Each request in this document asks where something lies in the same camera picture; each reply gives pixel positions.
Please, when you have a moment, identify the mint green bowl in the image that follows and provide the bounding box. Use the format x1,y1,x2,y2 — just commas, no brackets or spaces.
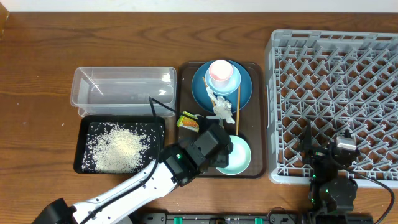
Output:
216,136,251,175

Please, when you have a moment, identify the green yellow snack wrapper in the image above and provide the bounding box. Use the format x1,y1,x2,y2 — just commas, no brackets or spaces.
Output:
177,111,200,133

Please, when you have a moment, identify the white tissue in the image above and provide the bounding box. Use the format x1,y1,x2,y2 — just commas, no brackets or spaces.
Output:
206,87,235,124

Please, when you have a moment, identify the white rice pile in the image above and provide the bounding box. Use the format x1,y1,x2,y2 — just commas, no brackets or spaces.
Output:
80,122,158,174

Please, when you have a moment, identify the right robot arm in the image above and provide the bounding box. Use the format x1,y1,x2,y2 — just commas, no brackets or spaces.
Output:
297,124,359,223

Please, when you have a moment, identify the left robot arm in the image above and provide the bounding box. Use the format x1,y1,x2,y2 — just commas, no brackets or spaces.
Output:
34,124,232,223

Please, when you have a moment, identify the grey plastic dishwasher rack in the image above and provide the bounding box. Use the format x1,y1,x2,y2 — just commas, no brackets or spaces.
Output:
265,29,397,189

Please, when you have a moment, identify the black rectangular waste tray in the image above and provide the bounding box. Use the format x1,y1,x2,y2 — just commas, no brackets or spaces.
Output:
73,115,165,174

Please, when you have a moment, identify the clear plastic waste bin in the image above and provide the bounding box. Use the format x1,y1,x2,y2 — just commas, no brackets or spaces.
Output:
70,67,177,117

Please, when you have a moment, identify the brown plastic serving tray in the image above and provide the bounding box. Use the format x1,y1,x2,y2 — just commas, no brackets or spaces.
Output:
177,62,266,179

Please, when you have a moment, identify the dark blue plate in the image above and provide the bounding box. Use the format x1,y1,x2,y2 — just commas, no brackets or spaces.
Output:
191,60,253,113

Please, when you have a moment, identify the light blue bowl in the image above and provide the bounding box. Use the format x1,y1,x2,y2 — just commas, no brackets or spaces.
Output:
205,65,241,96

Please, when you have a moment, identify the pink paper cup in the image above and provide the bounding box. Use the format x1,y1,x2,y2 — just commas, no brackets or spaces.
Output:
209,60,233,89

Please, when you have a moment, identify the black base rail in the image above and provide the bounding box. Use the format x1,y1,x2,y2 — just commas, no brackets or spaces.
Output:
130,213,373,224

